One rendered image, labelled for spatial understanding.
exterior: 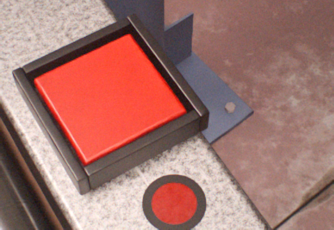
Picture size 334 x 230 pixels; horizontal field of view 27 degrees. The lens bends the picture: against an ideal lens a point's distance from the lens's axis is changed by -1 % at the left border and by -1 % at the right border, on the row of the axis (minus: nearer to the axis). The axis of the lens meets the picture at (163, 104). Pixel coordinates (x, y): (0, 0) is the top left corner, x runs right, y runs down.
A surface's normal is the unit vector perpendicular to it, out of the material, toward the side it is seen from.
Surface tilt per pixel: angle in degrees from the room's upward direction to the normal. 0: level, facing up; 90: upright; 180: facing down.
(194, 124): 90
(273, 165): 0
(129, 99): 0
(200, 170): 0
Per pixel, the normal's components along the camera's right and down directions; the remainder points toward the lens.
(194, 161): 0.00, -0.53
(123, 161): 0.52, 0.72
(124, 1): 0.28, 0.81
